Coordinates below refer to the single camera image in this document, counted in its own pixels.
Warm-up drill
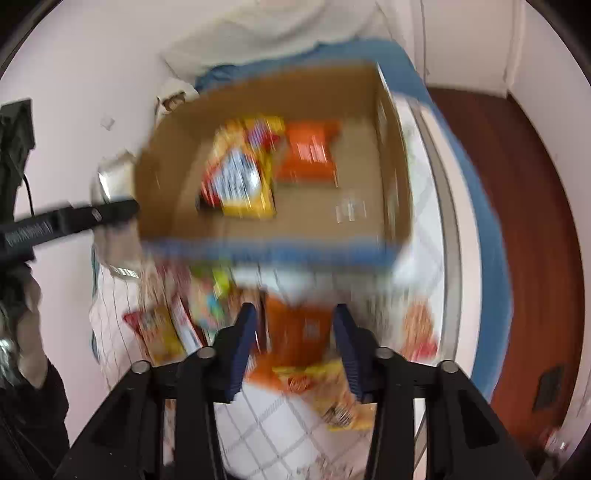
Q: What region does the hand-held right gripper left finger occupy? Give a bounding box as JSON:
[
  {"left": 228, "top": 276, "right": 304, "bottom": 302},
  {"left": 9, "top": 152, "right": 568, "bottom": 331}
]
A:
[{"left": 53, "top": 302, "right": 259, "bottom": 480}]

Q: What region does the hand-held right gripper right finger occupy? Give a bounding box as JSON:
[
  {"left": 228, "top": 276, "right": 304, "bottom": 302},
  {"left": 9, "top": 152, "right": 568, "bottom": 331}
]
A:
[{"left": 332, "top": 304, "right": 536, "bottom": 480}]

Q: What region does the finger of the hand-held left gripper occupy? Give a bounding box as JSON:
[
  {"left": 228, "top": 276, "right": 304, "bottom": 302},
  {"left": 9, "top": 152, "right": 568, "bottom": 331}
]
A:
[{"left": 55, "top": 198, "right": 140, "bottom": 234}]

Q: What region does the orange snack packet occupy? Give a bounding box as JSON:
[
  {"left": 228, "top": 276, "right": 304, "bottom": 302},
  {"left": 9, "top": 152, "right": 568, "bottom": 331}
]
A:
[
  {"left": 274, "top": 121, "right": 342, "bottom": 185},
  {"left": 256, "top": 295, "right": 345, "bottom": 393}
]

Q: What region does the printed cardboard box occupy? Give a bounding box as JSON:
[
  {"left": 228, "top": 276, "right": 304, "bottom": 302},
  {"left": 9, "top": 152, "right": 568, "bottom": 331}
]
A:
[{"left": 134, "top": 62, "right": 414, "bottom": 275}]

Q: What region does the person's left forearm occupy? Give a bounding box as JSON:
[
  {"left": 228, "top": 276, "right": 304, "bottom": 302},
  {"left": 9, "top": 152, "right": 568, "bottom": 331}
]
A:
[{"left": 0, "top": 362, "right": 70, "bottom": 480}]

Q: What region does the person's left hand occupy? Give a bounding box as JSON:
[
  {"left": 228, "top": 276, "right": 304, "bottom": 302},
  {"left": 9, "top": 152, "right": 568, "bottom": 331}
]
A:
[{"left": 0, "top": 268, "right": 49, "bottom": 388}]

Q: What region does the silver foil bag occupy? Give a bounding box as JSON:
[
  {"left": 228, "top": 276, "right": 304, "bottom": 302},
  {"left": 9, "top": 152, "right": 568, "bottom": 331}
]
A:
[{"left": 95, "top": 154, "right": 139, "bottom": 204}]

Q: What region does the small yellow snack packet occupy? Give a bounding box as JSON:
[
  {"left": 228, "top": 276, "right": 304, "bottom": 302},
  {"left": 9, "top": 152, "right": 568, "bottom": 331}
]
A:
[{"left": 272, "top": 360, "right": 377, "bottom": 432}]

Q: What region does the colourful snack packet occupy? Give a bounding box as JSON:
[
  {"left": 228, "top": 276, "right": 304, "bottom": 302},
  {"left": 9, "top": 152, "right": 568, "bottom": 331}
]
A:
[{"left": 191, "top": 270, "right": 236, "bottom": 330}]

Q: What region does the red yellow snack packet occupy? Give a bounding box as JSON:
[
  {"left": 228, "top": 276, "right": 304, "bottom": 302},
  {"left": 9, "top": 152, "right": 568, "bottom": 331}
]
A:
[{"left": 122, "top": 305, "right": 185, "bottom": 366}]

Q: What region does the large yellow snack packet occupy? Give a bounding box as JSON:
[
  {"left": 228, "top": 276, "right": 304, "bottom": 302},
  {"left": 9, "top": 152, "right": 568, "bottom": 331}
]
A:
[{"left": 198, "top": 115, "right": 287, "bottom": 220}]

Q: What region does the silver wristwatch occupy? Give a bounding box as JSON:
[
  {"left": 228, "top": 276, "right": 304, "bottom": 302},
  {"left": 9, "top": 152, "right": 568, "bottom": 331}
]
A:
[{"left": 0, "top": 338, "right": 22, "bottom": 386}]

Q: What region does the dark rectangular floor object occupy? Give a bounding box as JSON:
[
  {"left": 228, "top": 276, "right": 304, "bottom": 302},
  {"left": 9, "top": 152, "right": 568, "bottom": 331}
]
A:
[{"left": 533, "top": 366, "right": 565, "bottom": 412}]

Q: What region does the flat orange snack packet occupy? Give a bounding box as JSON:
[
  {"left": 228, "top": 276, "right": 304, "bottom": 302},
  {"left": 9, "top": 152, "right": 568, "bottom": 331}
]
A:
[{"left": 274, "top": 121, "right": 342, "bottom": 185}]

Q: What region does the white blanket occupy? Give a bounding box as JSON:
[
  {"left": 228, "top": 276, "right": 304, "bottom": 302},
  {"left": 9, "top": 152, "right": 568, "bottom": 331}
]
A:
[{"left": 159, "top": 0, "right": 407, "bottom": 81}]

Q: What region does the white door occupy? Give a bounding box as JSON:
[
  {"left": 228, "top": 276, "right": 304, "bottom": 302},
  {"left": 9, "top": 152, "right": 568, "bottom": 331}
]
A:
[{"left": 422, "top": 0, "right": 513, "bottom": 95}]

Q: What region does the black cable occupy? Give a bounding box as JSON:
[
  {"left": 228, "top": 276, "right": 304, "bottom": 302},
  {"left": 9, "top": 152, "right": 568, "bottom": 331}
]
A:
[{"left": 21, "top": 171, "right": 36, "bottom": 217}]

